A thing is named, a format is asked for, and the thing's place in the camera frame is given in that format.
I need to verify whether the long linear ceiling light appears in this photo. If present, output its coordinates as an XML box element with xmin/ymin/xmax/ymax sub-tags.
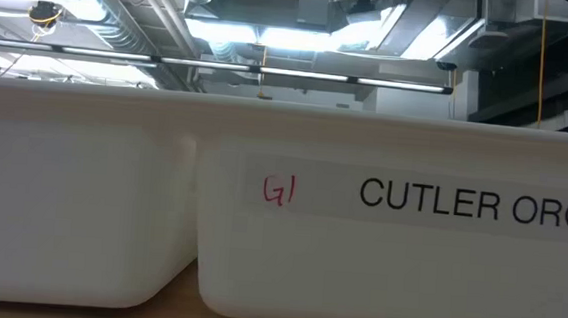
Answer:
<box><xmin>0</xmin><ymin>37</ymin><xmax>456</xmax><ymax>96</ymax></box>

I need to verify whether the bright ceiling light panel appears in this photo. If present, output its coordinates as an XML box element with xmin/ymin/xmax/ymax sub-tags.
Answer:
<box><xmin>184</xmin><ymin>17</ymin><xmax>347</xmax><ymax>55</ymax></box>

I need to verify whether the white cutlery organizer tray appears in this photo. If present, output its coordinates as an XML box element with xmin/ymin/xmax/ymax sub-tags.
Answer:
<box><xmin>0</xmin><ymin>76</ymin><xmax>568</xmax><ymax>318</ymax></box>

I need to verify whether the grey ceiling junction box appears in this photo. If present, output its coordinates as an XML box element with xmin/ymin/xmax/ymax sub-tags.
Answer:
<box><xmin>295</xmin><ymin>0</ymin><xmax>336</xmax><ymax>32</ymax></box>

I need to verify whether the orange hanging cord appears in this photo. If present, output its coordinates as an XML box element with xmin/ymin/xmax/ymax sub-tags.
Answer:
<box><xmin>256</xmin><ymin>45</ymin><xmax>277</xmax><ymax>101</ymax></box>

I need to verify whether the large sheet-metal duct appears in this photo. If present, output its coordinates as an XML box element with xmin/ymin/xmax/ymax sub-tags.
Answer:
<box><xmin>330</xmin><ymin>0</ymin><xmax>490</xmax><ymax>67</ymax></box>

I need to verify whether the corrugated silver air duct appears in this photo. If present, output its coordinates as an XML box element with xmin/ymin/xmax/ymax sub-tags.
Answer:
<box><xmin>10</xmin><ymin>0</ymin><xmax>164</xmax><ymax>57</ymax></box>

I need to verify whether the yellow hanging cord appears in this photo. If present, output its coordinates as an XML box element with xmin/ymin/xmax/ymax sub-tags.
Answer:
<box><xmin>534</xmin><ymin>0</ymin><xmax>551</xmax><ymax>129</ymax></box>

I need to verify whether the black reel with yellow cable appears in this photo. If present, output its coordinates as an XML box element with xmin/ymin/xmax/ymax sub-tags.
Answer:
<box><xmin>26</xmin><ymin>0</ymin><xmax>64</xmax><ymax>30</ymax></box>

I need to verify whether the white rectangular duct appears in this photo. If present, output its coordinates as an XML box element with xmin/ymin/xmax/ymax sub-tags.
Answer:
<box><xmin>482</xmin><ymin>0</ymin><xmax>568</xmax><ymax>28</ymax></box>

